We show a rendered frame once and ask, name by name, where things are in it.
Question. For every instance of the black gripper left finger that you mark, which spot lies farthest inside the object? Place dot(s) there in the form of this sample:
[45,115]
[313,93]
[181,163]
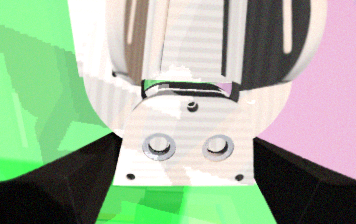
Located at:
[68,190]

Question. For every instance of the white housing plate with two holes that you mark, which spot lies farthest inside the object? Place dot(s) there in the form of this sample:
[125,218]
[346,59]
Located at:
[189,128]

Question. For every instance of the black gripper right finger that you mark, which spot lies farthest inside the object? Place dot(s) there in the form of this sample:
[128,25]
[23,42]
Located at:
[299,191]

